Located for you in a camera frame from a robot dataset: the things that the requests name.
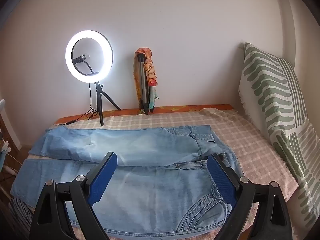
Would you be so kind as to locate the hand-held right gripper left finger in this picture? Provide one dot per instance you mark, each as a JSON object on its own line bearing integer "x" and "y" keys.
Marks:
{"x": 105, "y": 177}

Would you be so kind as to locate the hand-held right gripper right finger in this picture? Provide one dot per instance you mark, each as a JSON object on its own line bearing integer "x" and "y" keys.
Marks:
{"x": 221, "y": 180}

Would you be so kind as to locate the light blue denim pants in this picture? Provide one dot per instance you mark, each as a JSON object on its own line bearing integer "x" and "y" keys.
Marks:
{"x": 150, "y": 152}

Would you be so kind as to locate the black mini tripod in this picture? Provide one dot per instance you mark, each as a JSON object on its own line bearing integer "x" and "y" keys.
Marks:
{"x": 100, "y": 110}

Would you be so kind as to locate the striped cloth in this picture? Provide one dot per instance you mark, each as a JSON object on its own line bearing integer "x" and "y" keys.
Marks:
{"x": 20, "y": 210}

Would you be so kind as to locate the green white patterned pillow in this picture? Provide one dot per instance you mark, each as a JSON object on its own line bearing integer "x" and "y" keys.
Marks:
{"x": 270, "y": 92}

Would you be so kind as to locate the silver folded tripod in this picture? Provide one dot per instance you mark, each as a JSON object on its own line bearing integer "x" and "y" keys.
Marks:
{"x": 142, "y": 80}

